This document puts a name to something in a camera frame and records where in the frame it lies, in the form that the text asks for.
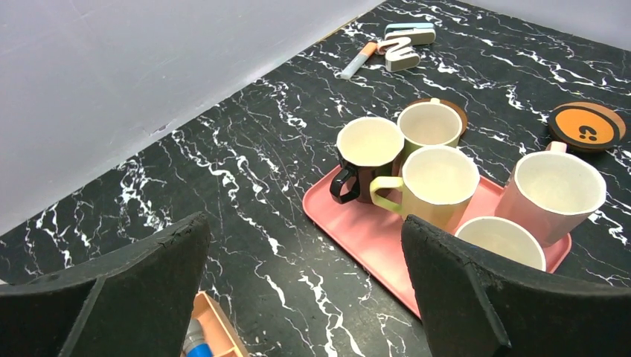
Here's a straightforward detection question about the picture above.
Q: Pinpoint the pink mug large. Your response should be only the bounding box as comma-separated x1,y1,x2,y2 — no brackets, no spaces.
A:
495,141,606,248

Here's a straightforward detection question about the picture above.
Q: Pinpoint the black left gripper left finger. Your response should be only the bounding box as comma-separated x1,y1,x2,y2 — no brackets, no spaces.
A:
1,212,211,356

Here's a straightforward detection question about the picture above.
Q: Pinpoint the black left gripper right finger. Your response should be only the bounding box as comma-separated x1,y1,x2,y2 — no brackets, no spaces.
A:
401,215,630,356

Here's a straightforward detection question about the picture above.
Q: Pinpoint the black mug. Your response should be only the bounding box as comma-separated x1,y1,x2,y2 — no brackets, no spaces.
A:
330,117,405,204

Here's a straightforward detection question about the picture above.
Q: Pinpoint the pink mug near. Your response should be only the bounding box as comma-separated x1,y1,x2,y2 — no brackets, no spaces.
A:
455,216,547,271

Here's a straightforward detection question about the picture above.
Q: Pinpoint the brown grooved wooden coaster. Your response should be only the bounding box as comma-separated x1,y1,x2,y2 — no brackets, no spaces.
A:
408,97,468,136

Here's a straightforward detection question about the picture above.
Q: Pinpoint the orange black round coaster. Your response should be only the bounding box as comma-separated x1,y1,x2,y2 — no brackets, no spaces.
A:
548,102,627,152

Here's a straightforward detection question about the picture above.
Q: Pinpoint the orange white marker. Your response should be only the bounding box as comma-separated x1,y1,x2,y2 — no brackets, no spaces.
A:
340,42,377,80

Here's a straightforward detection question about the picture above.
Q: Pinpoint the green mug far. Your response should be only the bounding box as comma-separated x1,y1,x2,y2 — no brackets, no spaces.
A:
397,101,462,157

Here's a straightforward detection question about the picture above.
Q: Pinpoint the blue grey glue bottle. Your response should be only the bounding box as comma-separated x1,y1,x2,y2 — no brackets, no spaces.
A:
182,318,214,357

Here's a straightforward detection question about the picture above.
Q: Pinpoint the orange desk organiser box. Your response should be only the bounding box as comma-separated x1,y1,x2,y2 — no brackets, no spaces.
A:
190,292,250,357

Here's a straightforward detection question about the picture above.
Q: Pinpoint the yellow-green mug centre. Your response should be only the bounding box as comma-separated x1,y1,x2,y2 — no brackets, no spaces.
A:
370,146,481,233

